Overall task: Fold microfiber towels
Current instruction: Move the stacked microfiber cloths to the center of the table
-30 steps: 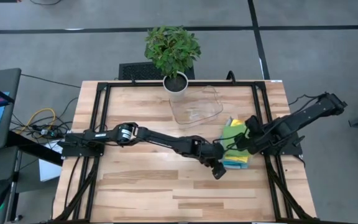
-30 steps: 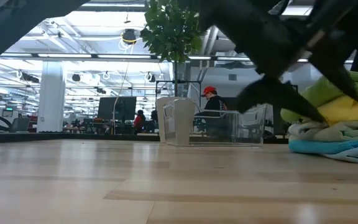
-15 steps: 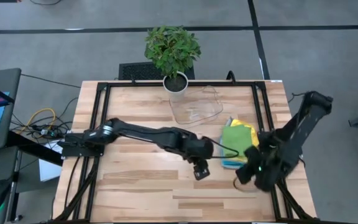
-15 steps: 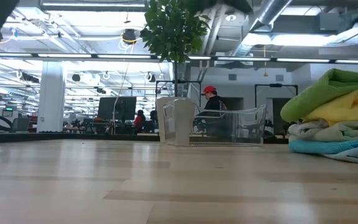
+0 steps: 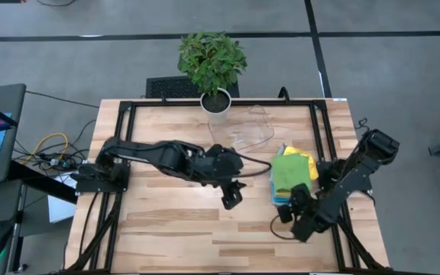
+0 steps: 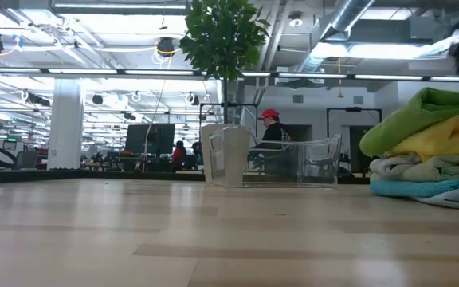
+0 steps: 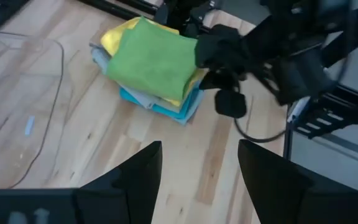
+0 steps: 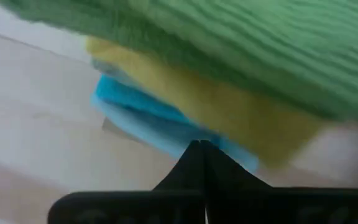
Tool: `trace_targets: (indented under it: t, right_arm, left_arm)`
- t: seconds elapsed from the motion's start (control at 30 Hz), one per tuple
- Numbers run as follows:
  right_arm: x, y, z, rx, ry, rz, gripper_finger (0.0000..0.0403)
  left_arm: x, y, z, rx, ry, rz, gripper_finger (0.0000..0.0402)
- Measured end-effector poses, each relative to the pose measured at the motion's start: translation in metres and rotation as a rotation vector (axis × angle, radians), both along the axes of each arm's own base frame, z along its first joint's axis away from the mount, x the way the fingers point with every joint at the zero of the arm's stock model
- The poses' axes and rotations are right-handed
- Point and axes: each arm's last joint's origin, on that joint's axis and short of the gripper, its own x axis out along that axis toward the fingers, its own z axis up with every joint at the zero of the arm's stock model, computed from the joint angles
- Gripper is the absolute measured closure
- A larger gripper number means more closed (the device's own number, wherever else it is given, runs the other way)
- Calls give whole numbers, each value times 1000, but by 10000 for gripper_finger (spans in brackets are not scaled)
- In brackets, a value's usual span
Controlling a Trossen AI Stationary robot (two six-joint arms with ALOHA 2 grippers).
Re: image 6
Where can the person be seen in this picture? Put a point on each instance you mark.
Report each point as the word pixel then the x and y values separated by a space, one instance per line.
pixel 178 155
pixel 275 131
pixel 197 151

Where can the white column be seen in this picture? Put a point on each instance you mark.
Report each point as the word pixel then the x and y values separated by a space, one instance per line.
pixel 66 119

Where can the white plant pot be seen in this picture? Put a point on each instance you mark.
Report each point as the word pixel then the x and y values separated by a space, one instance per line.
pixel 233 155

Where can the clear plastic bin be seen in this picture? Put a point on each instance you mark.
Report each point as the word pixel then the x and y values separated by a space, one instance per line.
pixel 313 163

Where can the light blue teal-edged towel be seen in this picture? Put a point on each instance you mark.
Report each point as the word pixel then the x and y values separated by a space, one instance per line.
pixel 452 201

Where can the bright green towel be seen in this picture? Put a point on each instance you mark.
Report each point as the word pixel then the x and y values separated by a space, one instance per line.
pixel 413 119

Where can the black background monitor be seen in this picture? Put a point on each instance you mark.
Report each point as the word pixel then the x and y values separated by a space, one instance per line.
pixel 150 139

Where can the grey waffle towel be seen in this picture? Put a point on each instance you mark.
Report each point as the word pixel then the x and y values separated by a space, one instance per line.
pixel 389 165

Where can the bright blue ribbed towel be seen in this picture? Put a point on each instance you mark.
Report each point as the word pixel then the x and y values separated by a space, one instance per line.
pixel 405 187

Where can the yellow towel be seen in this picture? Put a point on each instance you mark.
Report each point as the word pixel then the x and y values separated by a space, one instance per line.
pixel 444 139

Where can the green leafy plant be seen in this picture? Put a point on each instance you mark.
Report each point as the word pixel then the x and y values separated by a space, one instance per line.
pixel 221 36

